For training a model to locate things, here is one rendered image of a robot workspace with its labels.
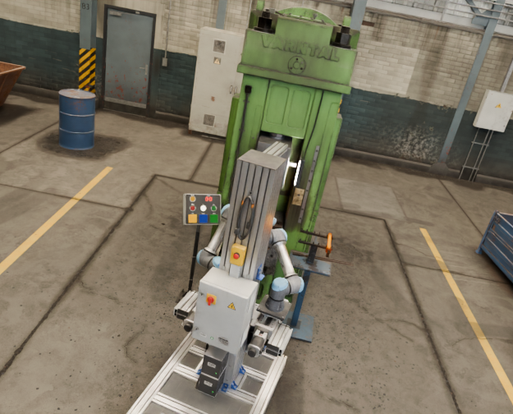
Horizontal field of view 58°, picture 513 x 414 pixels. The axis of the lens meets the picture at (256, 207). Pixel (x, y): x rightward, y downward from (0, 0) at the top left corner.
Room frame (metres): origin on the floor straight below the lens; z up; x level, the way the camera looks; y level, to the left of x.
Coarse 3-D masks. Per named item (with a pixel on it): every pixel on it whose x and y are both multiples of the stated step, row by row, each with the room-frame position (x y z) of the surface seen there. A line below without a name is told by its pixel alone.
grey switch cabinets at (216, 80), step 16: (208, 32) 9.30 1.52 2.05; (224, 32) 9.41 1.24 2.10; (208, 48) 9.30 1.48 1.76; (224, 48) 9.28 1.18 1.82; (240, 48) 9.28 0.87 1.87; (208, 64) 9.30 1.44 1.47; (224, 64) 9.29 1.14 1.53; (208, 80) 9.30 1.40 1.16; (224, 80) 9.29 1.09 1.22; (240, 80) 9.28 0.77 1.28; (192, 96) 9.31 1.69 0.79; (208, 96) 9.30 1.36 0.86; (224, 96) 9.29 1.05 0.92; (192, 112) 9.30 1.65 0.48; (208, 112) 9.30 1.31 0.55; (224, 112) 9.29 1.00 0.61; (192, 128) 9.30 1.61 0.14; (208, 128) 9.29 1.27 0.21; (224, 128) 9.29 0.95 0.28
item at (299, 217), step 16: (320, 96) 4.11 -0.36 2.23; (336, 96) 4.10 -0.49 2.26; (320, 112) 4.11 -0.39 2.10; (336, 112) 4.11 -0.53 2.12; (320, 128) 4.11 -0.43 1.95; (304, 144) 4.11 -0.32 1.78; (320, 144) 4.11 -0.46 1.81; (320, 160) 4.11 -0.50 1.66; (304, 176) 4.11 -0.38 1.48; (320, 176) 4.11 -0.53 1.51; (288, 208) 4.12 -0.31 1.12; (304, 208) 4.11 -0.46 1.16; (288, 224) 4.11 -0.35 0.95; (304, 224) 4.11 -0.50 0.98; (288, 240) 4.11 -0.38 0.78; (304, 240) 4.11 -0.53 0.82
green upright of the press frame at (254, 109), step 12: (252, 84) 4.12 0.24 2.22; (264, 84) 4.12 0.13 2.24; (240, 96) 4.12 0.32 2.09; (252, 96) 4.12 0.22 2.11; (264, 96) 4.12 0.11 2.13; (240, 108) 4.12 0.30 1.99; (252, 108) 4.12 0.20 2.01; (240, 120) 4.12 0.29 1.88; (252, 120) 4.12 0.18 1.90; (252, 132) 4.12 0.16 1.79; (240, 144) 4.12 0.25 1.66; (252, 144) 4.12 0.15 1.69; (228, 156) 4.13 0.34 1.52; (228, 168) 4.12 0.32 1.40; (228, 180) 4.12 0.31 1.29; (228, 192) 4.12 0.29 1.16; (216, 228) 4.13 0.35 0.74
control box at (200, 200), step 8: (184, 200) 3.81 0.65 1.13; (200, 200) 3.85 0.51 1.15; (208, 200) 3.88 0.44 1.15; (216, 200) 3.91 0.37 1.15; (184, 208) 3.78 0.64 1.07; (200, 208) 3.81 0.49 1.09; (208, 208) 3.85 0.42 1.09; (216, 208) 3.87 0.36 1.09; (184, 216) 3.75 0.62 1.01; (208, 216) 3.81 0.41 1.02; (184, 224) 3.72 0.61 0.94; (192, 224) 3.72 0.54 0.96; (200, 224) 3.76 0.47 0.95; (208, 224) 3.81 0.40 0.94; (216, 224) 3.86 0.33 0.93
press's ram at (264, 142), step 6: (264, 132) 4.30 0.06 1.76; (264, 138) 4.11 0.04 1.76; (270, 138) 4.14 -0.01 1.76; (288, 138) 4.26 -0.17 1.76; (258, 144) 3.98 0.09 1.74; (264, 144) 3.97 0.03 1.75; (270, 144) 3.97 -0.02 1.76; (288, 144) 4.08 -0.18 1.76; (258, 150) 3.98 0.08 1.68; (288, 150) 3.97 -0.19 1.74; (282, 156) 3.97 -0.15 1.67; (288, 156) 3.97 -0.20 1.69; (288, 162) 3.97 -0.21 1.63; (282, 180) 3.97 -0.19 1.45; (282, 186) 3.97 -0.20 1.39
